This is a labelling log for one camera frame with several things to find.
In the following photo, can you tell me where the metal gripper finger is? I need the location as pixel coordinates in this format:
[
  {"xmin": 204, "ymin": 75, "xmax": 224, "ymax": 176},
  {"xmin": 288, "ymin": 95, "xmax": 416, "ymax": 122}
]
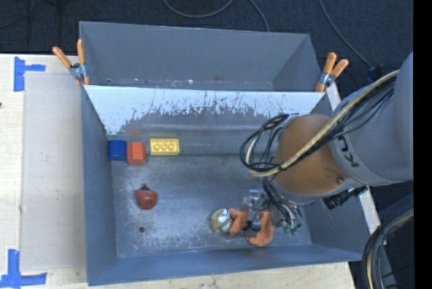
[
  {"xmin": 239, "ymin": 189, "xmax": 263, "ymax": 213},
  {"xmin": 242, "ymin": 218, "xmax": 265, "ymax": 234}
]

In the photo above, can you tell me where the orange block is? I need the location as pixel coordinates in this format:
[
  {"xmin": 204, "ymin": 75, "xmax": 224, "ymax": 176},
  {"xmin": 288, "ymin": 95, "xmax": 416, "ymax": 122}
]
[{"xmin": 126, "ymin": 142, "xmax": 148, "ymax": 166}]

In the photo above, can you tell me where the yellow toy brick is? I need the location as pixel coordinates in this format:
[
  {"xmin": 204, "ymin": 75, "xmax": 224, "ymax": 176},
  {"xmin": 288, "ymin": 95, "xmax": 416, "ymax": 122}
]
[{"xmin": 149, "ymin": 138, "xmax": 180, "ymax": 157}]

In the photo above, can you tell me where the grey metal bin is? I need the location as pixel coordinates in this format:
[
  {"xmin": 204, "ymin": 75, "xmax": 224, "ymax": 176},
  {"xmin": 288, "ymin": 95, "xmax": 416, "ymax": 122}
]
[{"xmin": 78, "ymin": 20, "xmax": 374, "ymax": 287}]

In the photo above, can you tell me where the pale wood flat board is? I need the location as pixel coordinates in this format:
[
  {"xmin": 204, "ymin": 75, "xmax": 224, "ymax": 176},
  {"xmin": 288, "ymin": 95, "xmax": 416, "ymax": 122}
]
[{"xmin": 19, "ymin": 72, "xmax": 86, "ymax": 272}]

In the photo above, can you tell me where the black cylinder on white bracket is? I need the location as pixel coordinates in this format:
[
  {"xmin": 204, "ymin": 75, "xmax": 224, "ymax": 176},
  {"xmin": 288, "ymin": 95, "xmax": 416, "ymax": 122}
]
[{"xmin": 322, "ymin": 184, "xmax": 369, "ymax": 210}]

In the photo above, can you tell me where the blue cylinder block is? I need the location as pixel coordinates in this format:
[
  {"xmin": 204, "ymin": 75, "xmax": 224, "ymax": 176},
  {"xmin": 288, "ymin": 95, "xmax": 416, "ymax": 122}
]
[{"xmin": 107, "ymin": 139, "xmax": 128, "ymax": 161}]

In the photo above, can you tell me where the red-brown toy apple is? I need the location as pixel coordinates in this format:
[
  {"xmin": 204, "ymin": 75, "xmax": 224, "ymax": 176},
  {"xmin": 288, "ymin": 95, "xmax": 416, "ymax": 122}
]
[{"xmin": 134, "ymin": 183, "xmax": 159, "ymax": 211}]

